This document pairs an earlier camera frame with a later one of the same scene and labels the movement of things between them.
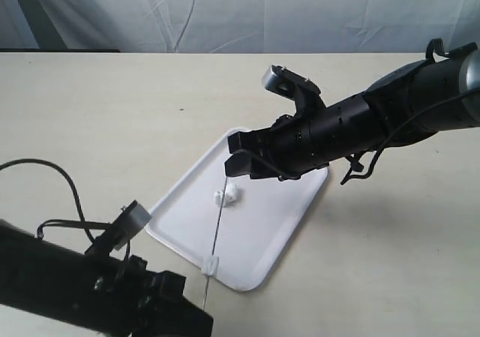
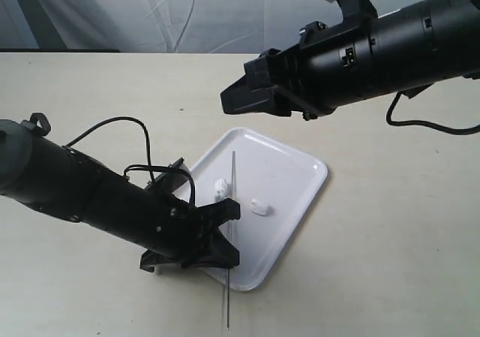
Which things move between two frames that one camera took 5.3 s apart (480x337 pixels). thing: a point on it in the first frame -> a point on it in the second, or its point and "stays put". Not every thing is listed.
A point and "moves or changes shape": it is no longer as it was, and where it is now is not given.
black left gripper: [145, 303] -> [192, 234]
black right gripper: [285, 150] -> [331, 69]
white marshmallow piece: [232, 194] -> [220, 191]
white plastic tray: [246, 223] stays put
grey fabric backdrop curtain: [238, 14] stays put
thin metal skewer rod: [215, 237] -> [230, 235]
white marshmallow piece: [218, 197] -> [220, 185]
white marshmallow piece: [211, 266] moves or changes shape
